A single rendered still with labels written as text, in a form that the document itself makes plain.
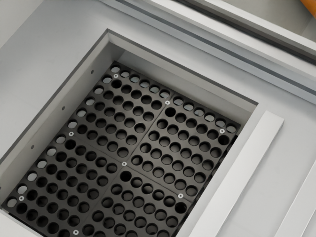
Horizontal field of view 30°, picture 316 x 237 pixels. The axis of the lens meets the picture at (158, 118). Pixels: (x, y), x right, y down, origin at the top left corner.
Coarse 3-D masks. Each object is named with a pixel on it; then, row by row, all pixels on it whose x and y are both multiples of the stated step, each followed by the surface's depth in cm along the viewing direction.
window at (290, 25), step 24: (192, 0) 64; (216, 0) 62; (240, 0) 60; (264, 0) 58; (288, 0) 56; (312, 0) 54; (264, 24) 61; (288, 24) 59; (312, 24) 57; (312, 48) 60
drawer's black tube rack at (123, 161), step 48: (96, 96) 70; (144, 96) 70; (48, 144) 67; (96, 144) 67; (144, 144) 67; (192, 144) 70; (48, 192) 65; (96, 192) 68; (144, 192) 67; (192, 192) 67
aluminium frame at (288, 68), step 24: (120, 0) 69; (144, 0) 66; (168, 0) 66; (168, 24) 67; (192, 24) 64; (216, 24) 64; (240, 24) 63; (216, 48) 65; (240, 48) 63; (264, 48) 62; (288, 48) 61; (264, 72) 64; (288, 72) 62; (312, 72) 60; (312, 96) 63
